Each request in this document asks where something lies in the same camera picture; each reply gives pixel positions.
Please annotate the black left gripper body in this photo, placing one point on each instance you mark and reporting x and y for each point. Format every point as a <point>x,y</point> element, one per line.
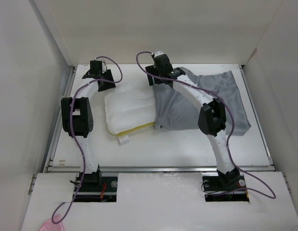
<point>107,85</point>

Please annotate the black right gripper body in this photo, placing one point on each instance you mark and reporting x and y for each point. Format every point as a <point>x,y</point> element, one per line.
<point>152,70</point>

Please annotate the white pillow with yellow edge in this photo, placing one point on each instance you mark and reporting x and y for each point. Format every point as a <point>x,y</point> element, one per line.
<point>129,109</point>

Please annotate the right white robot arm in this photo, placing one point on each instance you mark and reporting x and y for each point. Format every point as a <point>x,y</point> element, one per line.
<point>211,120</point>

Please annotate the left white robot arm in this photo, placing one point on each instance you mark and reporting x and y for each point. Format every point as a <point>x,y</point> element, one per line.
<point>77,121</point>

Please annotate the pink plastic bag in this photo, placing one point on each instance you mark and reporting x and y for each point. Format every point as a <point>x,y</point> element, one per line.
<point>49,226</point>

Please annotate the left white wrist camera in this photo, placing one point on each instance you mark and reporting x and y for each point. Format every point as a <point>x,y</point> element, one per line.
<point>104,66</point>

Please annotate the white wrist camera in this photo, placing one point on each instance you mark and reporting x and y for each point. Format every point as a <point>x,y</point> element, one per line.
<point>104,66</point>
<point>157,53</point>

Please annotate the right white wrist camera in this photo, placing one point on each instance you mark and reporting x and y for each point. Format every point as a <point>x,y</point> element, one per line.
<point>157,53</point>

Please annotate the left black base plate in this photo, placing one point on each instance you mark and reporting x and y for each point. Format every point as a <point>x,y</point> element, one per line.
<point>107,186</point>

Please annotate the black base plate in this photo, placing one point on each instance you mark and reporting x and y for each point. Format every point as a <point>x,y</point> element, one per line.
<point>211,185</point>
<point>107,186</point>

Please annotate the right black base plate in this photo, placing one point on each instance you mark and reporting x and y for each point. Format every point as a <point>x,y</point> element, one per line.
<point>211,185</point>

